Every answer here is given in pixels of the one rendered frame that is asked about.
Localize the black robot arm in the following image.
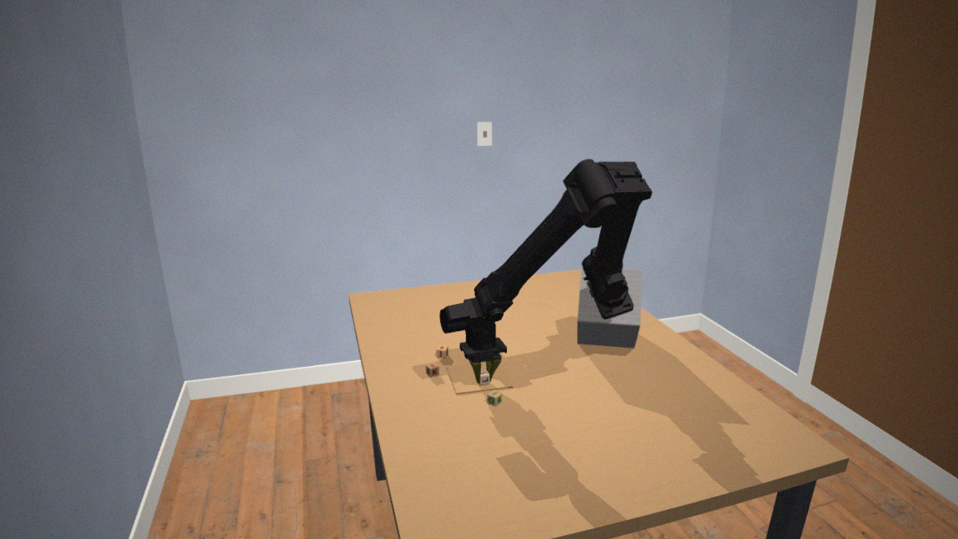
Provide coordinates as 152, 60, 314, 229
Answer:
439, 159, 652, 348

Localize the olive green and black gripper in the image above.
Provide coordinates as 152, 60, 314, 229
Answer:
460, 326, 507, 384

